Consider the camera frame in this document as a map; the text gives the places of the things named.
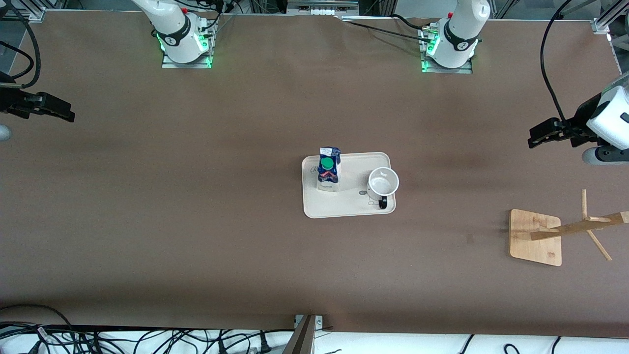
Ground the aluminium frame rail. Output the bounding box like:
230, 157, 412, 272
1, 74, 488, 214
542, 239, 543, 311
591, 0, 629, 50
0, 0, 46, 21

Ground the grey metal device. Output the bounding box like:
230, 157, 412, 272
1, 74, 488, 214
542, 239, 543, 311
286, 0, 360, 16

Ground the wooden mug tree stand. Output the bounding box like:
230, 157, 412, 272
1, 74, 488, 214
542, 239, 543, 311
509, 189, 629, 267

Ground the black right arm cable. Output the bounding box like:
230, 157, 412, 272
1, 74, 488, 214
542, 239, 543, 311
0, 0, 42, 91

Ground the blue white milk carton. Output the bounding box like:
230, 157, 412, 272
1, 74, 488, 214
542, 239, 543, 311
316, 146, 342, 193

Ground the white tray with rabbit print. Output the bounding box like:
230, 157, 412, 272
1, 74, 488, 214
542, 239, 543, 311
301, 152, 397, 219

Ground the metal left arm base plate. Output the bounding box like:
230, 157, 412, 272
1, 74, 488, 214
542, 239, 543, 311
420, 22, 474, 75

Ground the white smiley mug black handle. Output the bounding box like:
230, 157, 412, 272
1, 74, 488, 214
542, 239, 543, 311
366, 167, 400, 210

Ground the aluminium profile post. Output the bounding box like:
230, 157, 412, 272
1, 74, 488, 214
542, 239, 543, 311
284, 314, 325, 354

